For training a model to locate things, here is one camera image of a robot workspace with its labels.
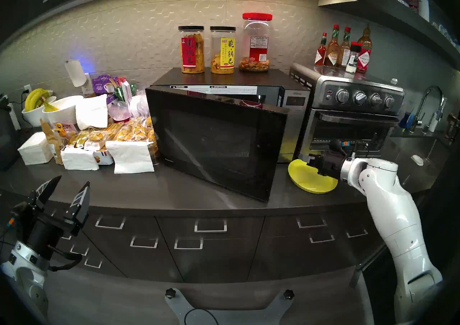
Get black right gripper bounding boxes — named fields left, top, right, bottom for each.
left=308, top=152, right=348, bottom=181

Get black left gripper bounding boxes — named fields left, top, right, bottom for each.
left=26, top=175, right=91, bottom=260

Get yellow plate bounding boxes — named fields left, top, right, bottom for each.
left=287, top=159, right=338, bottom=194

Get black glass microwave door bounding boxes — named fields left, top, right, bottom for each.
left=146, top=87, right=290, bottom=202

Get white napkin stack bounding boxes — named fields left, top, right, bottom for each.
left=18, top=132, right=54, bottom=166

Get brown kraft paper bag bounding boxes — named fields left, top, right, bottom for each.
left=40, top=119, right=64, bottom=165

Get white packet tricolour flag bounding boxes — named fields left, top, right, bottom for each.
left=94, top=150, right=115, bottom=165

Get pink snack packet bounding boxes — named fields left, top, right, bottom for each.
left=54, top=121, right=78, bottom=138

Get white cardboard snack box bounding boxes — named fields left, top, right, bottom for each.
left=60, top=141, right=156, bottom=174

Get black countertop appliance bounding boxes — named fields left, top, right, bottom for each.
left=0, top=96, right=20, bottom=170

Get stainless steel toaster oven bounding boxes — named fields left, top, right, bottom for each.
left=290, top=62, right=406, bottom=159

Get small white bowl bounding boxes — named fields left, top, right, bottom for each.
left=22, top=96, right=57, bottom=128

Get large white bowl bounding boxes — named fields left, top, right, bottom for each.
left=42, top=95, right=85, bottom=130

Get white paper bag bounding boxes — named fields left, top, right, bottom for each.
left=75, top=94, right=109, bottom=130

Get stainless steel sink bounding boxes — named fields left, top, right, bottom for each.
left=390, top=135, right=450, bottom=177

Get blue dish sponge holder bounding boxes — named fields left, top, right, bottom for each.
left=399, top=111, right=415, bottom=130

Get yellow banana bunch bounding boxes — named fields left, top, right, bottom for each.
left=24, top=88, right=54, bottom=112

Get small red Tabasco bottle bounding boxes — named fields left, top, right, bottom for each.
left=314, top=33, right=328, bottom=67

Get orange-brown hot sauce bottle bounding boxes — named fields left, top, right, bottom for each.
left=324, top=24, right=341, bottom=68

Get black cap spice shaker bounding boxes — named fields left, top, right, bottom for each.
left=346, top=42, right=363, bottom=74

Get pale brown hot sauce bottle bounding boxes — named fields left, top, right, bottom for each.
left=337, top=27, right=352, bottom=69

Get large red Tabasco bottle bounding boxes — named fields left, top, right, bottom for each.
left=356, top=24, right=373, bottom=74

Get clear plastic cutlery pack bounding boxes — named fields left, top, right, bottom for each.
left=129, top=94, right=148, bottom=118

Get green white sachet box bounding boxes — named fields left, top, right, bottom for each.
left=114, top=77, right=139, bottom=102

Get white plug-in device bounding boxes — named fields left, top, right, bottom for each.
left=64, top=60, right=87, bottom=87

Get chrome kitchen faucet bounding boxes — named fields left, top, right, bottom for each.
left=410, top=86, right=446, bottom=134

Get large clear jar red lid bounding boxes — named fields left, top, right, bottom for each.
left=241, top=12, right=273, bottom=72

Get dark lower drawer cabinets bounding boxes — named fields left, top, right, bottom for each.
left=0, top=191, right=432, bottom=285

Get brown glass bottle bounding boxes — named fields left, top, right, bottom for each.
left=446, top=112, right=460, bottom=141

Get snack jar yellow label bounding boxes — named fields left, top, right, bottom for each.
left=210, top=26, right=236, bottom=75

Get snack jar red label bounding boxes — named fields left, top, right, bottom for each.
left=178, top=26, right=205, bottom=74

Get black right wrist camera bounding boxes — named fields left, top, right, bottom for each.
left=329, top=139, right=352, bottom=156

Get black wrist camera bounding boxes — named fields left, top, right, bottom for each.
left=9, top=202, right=36, bottom=237
left=329, top=139, right=352, bottom=156

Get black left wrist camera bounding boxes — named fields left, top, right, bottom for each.
left=9, top=202, right=36, bottom=237

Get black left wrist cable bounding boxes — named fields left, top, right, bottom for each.
left=49, top=245, right=84, bottom=272

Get dark wall shelf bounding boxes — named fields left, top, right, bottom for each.
left=318, top=0, right=460, bottom=71

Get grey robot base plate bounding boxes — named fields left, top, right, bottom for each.
left=165, top=288, right=295, bottom=325

